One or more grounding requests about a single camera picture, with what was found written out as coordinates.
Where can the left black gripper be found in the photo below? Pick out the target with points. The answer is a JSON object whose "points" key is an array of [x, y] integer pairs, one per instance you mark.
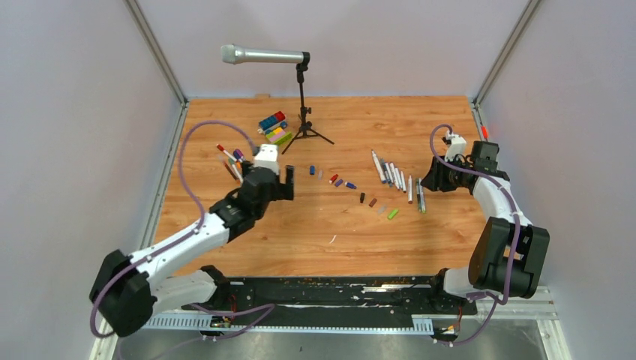
{"points": [[286, 191]]}

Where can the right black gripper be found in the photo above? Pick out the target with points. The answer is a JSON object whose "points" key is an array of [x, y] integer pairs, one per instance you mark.
{"points": [[435, 181]]}

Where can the slim white blue marker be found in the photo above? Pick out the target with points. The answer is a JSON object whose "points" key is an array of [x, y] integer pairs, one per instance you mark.
{"points": [[397, 177]]}

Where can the white marker blue end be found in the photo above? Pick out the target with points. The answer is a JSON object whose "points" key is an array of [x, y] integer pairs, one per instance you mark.
{"points": [[378, 166]]}

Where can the translucent blue pen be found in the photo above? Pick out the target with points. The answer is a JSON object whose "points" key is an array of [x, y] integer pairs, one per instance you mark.
{"points": [[381, 160]]}

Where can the translucent red pen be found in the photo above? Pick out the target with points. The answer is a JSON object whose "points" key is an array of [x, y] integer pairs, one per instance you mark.
{"points": [[229, 169]]}

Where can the white marker red tip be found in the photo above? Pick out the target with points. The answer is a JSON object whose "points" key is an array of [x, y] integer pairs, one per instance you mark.
{"points": [[226, 153]]}

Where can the white marker orange cap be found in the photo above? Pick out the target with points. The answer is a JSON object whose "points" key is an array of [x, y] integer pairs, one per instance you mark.
{"points": [[238, 171]]}

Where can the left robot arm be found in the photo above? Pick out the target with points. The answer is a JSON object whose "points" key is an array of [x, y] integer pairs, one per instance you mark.
{"points": [[130, 289]]}

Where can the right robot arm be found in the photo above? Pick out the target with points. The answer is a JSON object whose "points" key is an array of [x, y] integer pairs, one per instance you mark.
{"points": [[510, 253]]}

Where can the green yellow pink block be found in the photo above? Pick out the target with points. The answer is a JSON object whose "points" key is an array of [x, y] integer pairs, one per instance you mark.
{"points": [[278, 136]]}

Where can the black tripod microphone stand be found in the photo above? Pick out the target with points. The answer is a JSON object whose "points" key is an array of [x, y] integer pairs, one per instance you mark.
{"points": [[305, 130]]}

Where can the blue red toy train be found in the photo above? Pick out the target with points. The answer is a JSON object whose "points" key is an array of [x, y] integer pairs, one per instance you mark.
{"points": [[271, 123]]}

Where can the silver microphone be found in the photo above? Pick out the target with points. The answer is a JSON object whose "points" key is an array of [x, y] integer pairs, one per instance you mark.
{"points": [[234, 54]]}

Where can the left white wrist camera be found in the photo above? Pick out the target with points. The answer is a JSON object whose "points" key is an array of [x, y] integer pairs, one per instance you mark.
{"points": [[267, 157]]}

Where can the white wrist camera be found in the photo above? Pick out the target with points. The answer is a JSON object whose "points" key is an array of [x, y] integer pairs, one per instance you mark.
{"points": [[267, 157], [456, 145]]}

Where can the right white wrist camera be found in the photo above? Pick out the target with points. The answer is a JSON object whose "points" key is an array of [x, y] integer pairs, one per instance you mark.
{"points": [[456, 145]]}

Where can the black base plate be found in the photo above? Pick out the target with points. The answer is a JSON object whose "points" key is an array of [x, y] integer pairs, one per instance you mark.
{"points": [[373, 302]]}

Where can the aluminium frame rail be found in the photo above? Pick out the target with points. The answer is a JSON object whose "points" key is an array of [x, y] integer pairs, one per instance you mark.
{"points": [[440, 329]]}

